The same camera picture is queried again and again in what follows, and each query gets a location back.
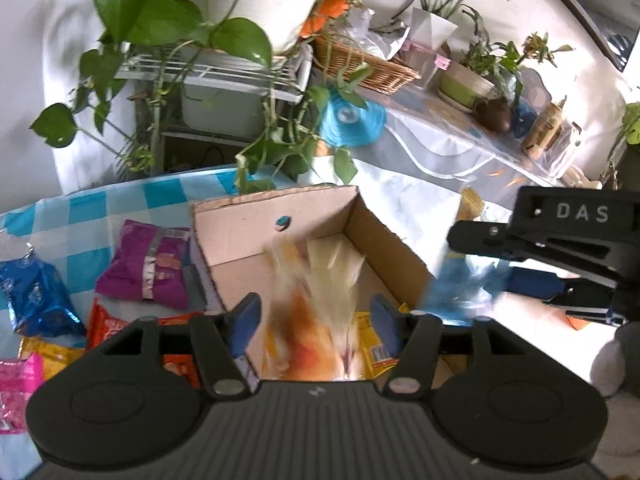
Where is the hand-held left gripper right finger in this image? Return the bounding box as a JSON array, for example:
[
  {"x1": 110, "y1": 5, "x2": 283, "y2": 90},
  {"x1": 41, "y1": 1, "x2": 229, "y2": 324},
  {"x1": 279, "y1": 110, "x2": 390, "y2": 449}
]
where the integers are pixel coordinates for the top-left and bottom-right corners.
[{"x1": 370, "y1": 294, "x2": 547, "y2": 401}]

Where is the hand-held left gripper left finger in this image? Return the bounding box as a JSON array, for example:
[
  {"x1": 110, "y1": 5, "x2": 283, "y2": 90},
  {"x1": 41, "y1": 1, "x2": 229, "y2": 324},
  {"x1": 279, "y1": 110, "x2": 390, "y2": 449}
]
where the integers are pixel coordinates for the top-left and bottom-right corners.
[{"x1": 82, "y1": 292, "x2": 263, "y2": 401}]

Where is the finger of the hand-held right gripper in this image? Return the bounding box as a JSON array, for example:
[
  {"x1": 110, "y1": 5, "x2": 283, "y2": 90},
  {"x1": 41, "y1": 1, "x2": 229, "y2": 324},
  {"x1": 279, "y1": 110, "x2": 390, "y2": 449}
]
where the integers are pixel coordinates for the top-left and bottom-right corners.
[
  {"x1": 446, "y1": 219, "x2": 619, "y2": 289},
  {"x1": 505, "y1": 267, "x2": 614, "y2": 327}
]

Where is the cream orange-print snack packet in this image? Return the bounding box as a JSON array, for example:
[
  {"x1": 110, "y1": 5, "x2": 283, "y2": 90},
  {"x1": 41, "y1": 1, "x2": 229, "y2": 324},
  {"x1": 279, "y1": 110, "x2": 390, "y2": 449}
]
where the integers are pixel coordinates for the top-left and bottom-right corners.
[{"x1": 262, "y1": 237, "x2": 368, "y2": 383}]

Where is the light blue snack packet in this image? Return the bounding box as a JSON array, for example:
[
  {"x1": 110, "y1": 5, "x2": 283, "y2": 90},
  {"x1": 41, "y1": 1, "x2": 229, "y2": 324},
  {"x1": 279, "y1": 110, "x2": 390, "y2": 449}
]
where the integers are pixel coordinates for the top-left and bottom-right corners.
[{"x1": 422, "y1": 185, "x2": 513, "y2": 328}]

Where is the cardboard box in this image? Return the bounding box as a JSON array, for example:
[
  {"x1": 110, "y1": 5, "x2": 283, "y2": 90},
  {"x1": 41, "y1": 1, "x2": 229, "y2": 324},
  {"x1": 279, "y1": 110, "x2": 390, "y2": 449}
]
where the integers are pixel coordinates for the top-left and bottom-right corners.
[{"x1": 189, "y1": 185, "x2": 436, "y2": 386}]

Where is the yellow snack packet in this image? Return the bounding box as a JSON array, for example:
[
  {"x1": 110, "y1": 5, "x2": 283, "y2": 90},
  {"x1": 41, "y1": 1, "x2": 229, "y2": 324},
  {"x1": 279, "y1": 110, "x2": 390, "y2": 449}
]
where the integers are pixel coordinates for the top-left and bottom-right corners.
[
  {"x1": 352, "y1": 310, "x2": 401, "y2": 376},
  {"x1": 19, "y1": 335, "x2": 86, "y2": 381}
]

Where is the dark blue foil snack packet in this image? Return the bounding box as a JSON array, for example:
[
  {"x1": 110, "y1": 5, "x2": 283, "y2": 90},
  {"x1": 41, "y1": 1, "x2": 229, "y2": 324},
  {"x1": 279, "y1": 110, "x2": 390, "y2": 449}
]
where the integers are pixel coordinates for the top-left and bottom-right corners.
[{"x1": 0, "y1": 242, "x2": 86, "y2": 338}]

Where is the person's right hand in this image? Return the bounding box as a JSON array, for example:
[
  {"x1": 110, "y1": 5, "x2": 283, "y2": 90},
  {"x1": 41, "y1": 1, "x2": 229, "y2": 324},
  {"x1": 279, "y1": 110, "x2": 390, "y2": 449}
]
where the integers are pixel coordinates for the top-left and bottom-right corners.
[{"x1": 589, "y1": 322, "x2": 640, "y2": 399}]

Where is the small leafy plant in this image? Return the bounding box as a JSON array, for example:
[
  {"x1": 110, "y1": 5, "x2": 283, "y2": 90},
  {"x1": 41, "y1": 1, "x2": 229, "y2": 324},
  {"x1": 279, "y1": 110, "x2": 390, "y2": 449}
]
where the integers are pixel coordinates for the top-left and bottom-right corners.
[{"x1": 600, "y1": 102, "x2": 640, "y2": 191}]

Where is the brown bottle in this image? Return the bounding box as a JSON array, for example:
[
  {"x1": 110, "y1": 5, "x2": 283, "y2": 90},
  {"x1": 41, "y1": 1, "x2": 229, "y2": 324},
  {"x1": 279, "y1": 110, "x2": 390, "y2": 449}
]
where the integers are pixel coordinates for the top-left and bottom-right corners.
[{"x1": 521, "y1": 100, "x2": 568, "y2": 153}]

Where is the small blue object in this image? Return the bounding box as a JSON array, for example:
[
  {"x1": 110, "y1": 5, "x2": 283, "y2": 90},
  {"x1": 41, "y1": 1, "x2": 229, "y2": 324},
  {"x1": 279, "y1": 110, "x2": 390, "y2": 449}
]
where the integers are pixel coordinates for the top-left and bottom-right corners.
[{"x1": 512, "y1": 102, "x2": 538, "y2": 138}]

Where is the brown round object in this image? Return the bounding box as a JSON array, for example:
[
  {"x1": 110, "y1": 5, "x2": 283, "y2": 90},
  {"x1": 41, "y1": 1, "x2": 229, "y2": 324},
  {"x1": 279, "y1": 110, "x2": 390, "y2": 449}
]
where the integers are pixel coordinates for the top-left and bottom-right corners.
[{"x1": 472, "y1": 97, "x2": 513, "y2": 133}]

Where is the purple snack packet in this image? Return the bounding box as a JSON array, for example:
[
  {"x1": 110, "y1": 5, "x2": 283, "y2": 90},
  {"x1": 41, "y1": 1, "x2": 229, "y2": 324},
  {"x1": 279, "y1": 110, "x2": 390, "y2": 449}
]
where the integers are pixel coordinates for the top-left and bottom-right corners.
[{"x1": 95, "y1": 219, "x2": 193, "y2": 308}]

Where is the orange snack packet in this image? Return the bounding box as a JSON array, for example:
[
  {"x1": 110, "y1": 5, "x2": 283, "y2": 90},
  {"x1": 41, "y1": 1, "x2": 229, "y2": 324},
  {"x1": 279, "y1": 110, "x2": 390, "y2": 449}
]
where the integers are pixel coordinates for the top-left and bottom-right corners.
[{"x1": 86, "y1": 297, "x2": 206, "y2": 391}]

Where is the green potted plant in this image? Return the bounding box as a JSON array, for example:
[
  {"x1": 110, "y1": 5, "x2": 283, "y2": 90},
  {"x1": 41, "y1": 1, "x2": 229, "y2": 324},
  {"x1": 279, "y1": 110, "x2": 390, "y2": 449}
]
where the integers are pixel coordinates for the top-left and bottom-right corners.
[{"x1": 437, "y1": 32, "x2": 573, "y2": 111}]

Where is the blue checkered tablecloth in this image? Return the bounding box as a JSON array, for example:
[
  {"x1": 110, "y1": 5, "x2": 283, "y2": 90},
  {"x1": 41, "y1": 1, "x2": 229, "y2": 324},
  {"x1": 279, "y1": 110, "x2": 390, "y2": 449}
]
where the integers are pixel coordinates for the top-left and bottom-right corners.
[{"x1": 0, "y1": 165, "x2": 351, "y2": 466}]

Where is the wicker basket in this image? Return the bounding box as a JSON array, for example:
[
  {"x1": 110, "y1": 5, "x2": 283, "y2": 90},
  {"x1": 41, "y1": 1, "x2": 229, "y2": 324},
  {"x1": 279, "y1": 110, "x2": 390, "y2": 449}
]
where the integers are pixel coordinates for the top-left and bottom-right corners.
[{"x1": 312, "y1": 35, "x2": 421, "y2": 93}]

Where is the white plastic container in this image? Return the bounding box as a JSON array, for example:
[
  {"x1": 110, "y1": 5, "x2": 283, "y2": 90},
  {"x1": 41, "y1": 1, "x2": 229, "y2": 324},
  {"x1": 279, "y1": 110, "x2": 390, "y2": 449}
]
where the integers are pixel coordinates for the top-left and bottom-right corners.
[{"x1": 180, "y1": 72, "x2": 281, "y2": 138}]

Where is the paper-wrapped potted plant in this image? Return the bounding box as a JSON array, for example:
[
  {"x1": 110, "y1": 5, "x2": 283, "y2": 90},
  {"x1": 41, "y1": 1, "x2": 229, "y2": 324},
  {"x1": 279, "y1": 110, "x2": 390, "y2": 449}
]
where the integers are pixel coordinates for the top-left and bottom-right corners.
[{"x1": 385, "y1": 0, "x2": 511, "y2": 56}]

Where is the clear plastic bag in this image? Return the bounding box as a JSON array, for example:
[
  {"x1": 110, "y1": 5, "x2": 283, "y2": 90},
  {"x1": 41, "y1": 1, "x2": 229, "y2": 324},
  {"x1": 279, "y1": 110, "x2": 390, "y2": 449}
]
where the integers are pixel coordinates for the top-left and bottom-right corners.
[{"x1": 345, "y1": 7, "x2": 411, "y2": 61}]

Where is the pink snack packet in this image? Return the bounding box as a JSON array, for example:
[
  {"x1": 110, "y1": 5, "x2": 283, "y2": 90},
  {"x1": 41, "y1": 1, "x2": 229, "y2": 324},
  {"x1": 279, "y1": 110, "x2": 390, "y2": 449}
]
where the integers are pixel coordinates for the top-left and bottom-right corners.
[{"x1": 0, "y1": 352, "x2": 48, "y2": 436}]

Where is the orange toy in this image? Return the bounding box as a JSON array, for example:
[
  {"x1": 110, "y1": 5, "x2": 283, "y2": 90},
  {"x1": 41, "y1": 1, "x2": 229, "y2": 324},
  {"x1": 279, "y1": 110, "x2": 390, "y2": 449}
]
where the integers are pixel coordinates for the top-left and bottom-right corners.
[{"x1": 299, "y1": 0, "x2": 351, "y2": 38}]

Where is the white plant pot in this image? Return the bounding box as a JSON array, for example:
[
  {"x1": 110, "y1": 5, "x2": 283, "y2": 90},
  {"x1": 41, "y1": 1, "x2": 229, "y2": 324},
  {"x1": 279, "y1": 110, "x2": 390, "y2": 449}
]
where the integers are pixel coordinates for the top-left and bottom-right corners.
[{"x1": 180, "y1": 0, "x2": 331, "y2": 53}]

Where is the green pothos plant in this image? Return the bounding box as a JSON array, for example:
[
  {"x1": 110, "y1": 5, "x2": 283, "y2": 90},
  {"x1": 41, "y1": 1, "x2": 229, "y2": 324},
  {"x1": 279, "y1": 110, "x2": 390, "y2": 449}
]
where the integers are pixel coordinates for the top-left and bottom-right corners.
[{"x1": 30, "y1": 0, "x2": 381, "y2": 196}]

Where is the white wire rack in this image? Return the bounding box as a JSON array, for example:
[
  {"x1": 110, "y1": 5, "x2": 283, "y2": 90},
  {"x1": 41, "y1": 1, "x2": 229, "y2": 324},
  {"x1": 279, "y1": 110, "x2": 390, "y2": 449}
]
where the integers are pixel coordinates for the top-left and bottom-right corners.
[{"x1": 115, "y1": 42, "x2": 313, "y2": 176}]

